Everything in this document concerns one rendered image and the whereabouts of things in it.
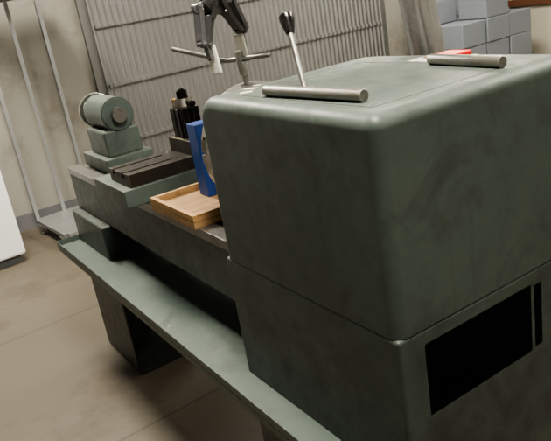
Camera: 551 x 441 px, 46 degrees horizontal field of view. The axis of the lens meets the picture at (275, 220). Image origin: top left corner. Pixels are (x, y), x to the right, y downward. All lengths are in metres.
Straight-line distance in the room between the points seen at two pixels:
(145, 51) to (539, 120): 4.52
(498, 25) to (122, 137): 5.02
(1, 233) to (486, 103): 3.79
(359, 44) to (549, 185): 5.56
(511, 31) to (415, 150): 6.22
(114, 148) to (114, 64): 2.79
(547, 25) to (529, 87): 6.63
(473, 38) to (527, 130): 5.54
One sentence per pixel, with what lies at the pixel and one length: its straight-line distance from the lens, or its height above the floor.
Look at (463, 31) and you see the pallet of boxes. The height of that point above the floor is 0.75.
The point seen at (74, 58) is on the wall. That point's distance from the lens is 5.40.
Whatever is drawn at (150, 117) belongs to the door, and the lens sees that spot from 5.58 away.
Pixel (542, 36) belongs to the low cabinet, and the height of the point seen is 0.46.
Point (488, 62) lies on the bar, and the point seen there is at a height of 1.27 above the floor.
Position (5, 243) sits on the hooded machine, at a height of 0.17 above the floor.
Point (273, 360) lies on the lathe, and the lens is 1.59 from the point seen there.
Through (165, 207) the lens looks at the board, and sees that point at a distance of 1.97.
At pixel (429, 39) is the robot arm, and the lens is 1.97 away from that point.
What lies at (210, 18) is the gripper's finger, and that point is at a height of 1.41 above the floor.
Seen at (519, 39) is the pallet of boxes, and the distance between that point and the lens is 7.37.
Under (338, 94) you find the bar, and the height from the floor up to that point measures 1.27.
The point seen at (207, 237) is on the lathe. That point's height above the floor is 0.85.
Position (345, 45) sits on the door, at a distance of 6.70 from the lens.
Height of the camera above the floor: 1.46
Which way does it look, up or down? 20 degrees down
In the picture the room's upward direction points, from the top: 10 degrees counter-clockwise
